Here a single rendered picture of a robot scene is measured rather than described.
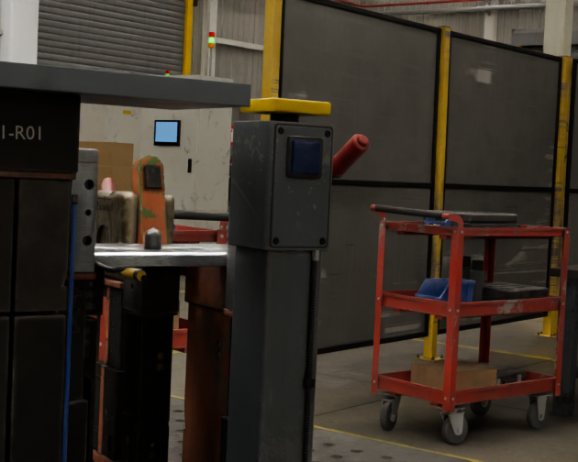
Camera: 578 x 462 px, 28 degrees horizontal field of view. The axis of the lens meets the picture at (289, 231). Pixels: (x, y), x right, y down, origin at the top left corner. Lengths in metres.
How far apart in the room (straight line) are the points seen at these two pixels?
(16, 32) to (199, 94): 4.43
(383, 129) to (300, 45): 0.87
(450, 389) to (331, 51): 2.10
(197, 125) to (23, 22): 6.23
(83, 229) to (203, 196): 10.44
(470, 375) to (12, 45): 2.46
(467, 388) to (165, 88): 4.09
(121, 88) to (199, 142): 10.56
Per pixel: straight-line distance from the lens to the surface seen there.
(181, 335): 3.57
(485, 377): 4.98
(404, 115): 6.63
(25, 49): 5.35
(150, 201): 1.48
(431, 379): 4.91
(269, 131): 0.99
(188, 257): 1.26
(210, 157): 11.57
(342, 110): 6.12
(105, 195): 1.53
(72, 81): 0.87
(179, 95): 0.90
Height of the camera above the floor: 1.10
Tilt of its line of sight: 3 degrees down
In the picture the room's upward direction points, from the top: 3 degrees clockwise
